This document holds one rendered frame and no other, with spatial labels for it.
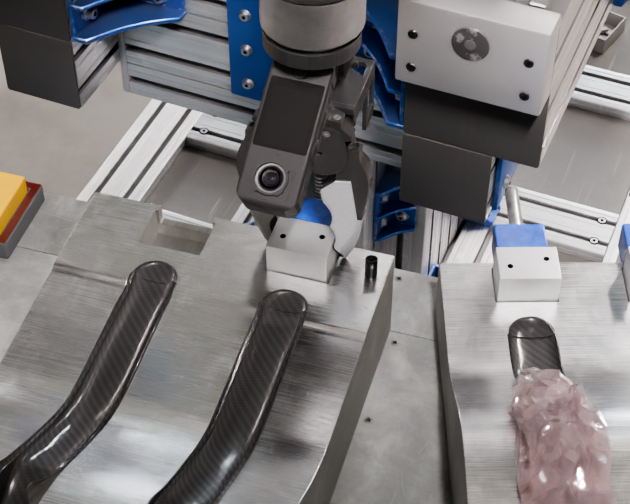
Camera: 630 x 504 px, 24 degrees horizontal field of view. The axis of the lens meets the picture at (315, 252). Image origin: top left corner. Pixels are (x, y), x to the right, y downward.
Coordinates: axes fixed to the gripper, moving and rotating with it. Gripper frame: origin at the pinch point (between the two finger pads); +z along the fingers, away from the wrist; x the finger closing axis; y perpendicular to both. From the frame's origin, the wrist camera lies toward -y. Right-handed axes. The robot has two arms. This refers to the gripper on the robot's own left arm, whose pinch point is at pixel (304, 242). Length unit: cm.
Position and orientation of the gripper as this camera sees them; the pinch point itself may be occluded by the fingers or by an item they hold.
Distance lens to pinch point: 115.9
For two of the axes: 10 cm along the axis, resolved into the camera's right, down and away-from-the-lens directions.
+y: 2.9, -6.9, 6.7
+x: -9.6, -2.1, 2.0
